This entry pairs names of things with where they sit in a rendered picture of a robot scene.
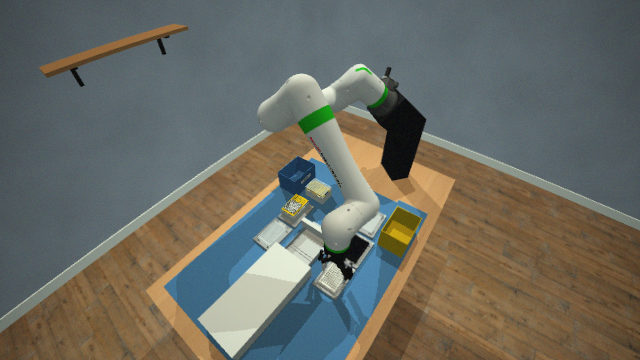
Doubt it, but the blue flat mat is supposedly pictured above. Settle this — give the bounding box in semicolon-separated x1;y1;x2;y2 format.
164;158;428;360

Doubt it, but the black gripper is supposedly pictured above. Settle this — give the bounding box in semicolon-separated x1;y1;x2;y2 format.
318;246;353;285

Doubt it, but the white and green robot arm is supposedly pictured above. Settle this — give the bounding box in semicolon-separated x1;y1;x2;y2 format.
257;64;399;260

